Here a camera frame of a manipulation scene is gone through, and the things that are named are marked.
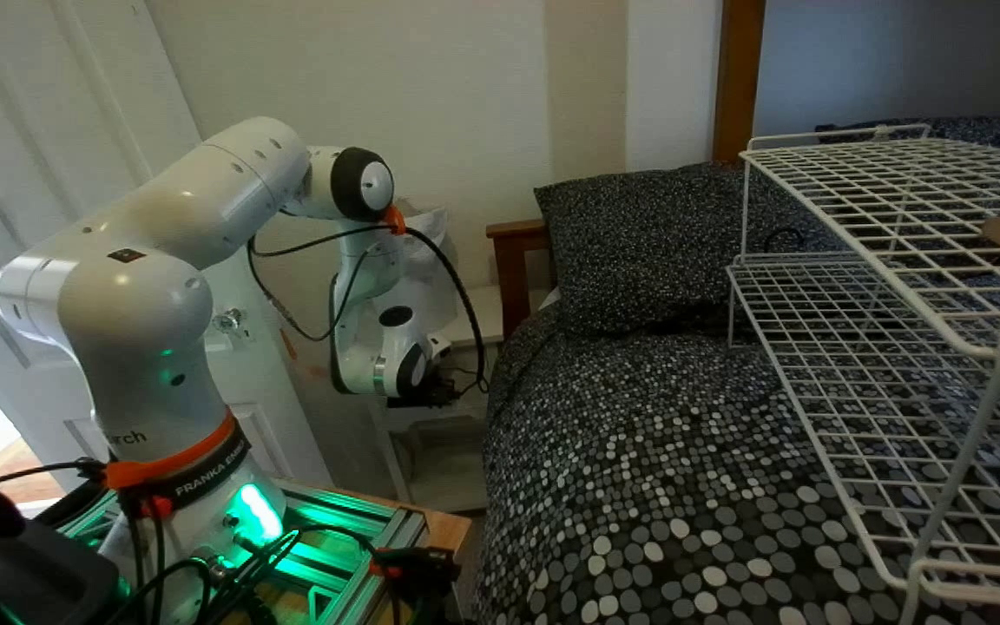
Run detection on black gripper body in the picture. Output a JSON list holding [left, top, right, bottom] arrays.
[[425, 343, 476, 411]]

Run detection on white wooden nightstand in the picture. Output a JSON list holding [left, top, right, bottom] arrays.
[[346, 286, 509, 515]]

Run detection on brown wooden bed headboard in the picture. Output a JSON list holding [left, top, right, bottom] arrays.
[[484, 218, 560, 341]]

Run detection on white plastic bag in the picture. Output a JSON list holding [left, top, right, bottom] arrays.
[[398, 204, 461, 295]]

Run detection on dark dotted pillow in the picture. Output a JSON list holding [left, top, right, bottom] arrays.
[[533, 160, 810, 341]]

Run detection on dark dotted duvet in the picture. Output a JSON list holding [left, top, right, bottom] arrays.
[[470, 291, 1000, 625]]

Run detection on white panel door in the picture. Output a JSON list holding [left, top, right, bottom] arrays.
[[0, 0, 337, 493]]

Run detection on black bulky device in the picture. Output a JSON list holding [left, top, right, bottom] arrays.
[[0, 484, 125, 625]]

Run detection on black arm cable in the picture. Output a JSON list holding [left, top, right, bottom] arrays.
[[245, 218, 490, 391]]

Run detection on black clamp with red cable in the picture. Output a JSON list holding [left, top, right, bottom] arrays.
[[365, 547, 467, 599]]

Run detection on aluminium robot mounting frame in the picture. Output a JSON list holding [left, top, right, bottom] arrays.
[[46, 479, 476, 625]]

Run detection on metal door handle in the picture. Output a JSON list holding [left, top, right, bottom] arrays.
[[214, 307, 256, 343]]

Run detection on black base cable bundle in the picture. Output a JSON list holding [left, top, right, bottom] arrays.
[[114, 508, 321, 625]]

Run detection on brown wooden post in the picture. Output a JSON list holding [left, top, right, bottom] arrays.
[[711, 0, 770, 168]]

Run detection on white wire shelf rack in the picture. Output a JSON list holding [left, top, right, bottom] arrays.
[[726, 123, 1000, 625]]

